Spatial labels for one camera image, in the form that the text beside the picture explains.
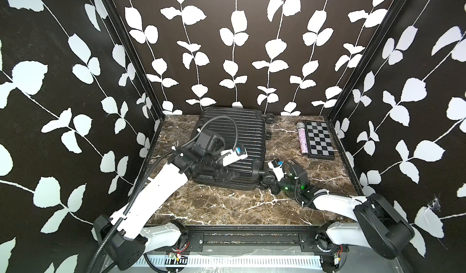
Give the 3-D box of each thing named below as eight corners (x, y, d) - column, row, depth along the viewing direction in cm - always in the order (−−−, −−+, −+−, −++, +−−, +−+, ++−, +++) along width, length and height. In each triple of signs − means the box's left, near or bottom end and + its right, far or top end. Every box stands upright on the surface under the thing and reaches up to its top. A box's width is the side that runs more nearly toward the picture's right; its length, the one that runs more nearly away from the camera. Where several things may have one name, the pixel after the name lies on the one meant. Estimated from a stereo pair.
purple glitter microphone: (300, 155, 105) (302, 151, 102) (296, 125, 120) (297, 121, 117) (308, 156, 104) (310, 152, 101) (302, 125, 120) (304, 121, 117)
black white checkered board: (308, 157, 103) (309, 155, 101) (303, 121, 122) (304, 118, 120) (334, 160, 102) (336, 158, 100) (326, 123, 120) (327, 120, 118)
